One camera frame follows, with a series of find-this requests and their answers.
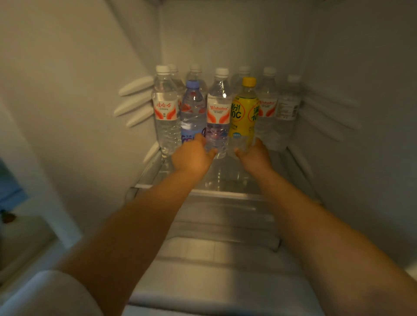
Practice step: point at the white crisper drawer cover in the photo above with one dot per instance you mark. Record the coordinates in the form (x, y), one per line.
(221, 286)

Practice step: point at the person's left thumb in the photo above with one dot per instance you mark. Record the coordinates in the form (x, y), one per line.
(211, 153)

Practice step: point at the person's right thumb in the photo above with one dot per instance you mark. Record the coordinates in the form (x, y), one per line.
(241, 154)

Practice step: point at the dark brown object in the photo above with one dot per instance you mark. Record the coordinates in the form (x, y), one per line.
(7, 217)

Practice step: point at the glass refrigerator shelf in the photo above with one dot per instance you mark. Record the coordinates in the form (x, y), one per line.
(224, 179)

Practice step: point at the white shirt sleeve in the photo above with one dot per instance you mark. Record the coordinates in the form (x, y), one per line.
(49, 294)

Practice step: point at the white refrigerator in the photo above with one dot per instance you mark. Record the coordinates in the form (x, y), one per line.
(81, 97)

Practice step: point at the clear lower refrigerator shelf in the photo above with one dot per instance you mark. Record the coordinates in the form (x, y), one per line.
(228, 221)

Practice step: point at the person's left forearm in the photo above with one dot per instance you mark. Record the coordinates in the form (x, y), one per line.
(130, 234)

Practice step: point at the yellow drink bottle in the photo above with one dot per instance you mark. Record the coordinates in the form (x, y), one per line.
(243, 114)

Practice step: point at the person's right hand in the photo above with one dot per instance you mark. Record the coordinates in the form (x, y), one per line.
(257, 161)

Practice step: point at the group of white cap bottles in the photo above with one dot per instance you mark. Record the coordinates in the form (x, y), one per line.
(219, 110)

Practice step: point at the person's right forearm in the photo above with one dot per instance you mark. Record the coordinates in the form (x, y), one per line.
(325, 247)

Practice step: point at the person's left hand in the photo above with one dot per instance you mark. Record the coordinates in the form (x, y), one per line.
(190, 159)

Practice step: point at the blue cap water bottle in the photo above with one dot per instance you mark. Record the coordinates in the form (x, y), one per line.
(193, 114)

